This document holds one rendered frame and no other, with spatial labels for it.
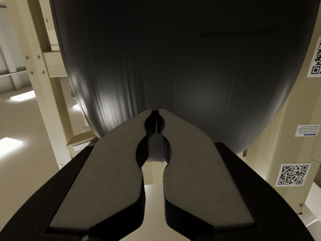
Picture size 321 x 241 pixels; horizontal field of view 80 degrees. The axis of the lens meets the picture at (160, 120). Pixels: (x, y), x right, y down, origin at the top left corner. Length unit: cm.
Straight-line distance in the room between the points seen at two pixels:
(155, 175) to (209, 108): 67
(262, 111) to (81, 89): 21
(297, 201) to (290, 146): 19
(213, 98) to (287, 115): 31
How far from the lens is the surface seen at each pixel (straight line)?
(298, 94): 50
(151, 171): 85
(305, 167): 62
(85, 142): 98
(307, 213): 131
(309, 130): 55
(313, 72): 50
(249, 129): 27
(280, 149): 55
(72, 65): 24
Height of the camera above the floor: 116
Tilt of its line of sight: 25 degrees up
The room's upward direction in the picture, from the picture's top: 178 degrees clockwise
